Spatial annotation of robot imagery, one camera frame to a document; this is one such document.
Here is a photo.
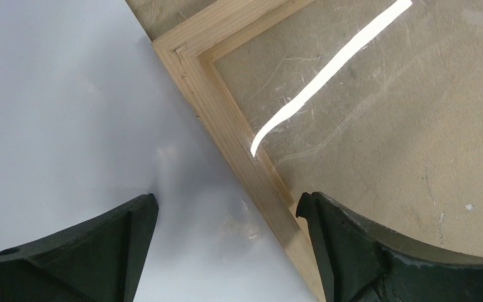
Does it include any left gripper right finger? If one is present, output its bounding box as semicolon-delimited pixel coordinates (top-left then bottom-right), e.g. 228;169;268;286
296;192;483;301

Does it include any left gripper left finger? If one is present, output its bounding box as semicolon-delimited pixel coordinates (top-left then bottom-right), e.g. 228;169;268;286
0;194;158;301

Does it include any glossy printed photo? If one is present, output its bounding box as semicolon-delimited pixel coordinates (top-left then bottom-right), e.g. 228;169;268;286
0;1;314;301

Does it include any clear glass pane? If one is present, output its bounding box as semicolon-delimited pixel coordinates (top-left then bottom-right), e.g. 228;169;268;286
212;0;483;261

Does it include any wooden picture frame with glass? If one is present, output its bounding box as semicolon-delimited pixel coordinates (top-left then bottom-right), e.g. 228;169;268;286
152;0;483;302

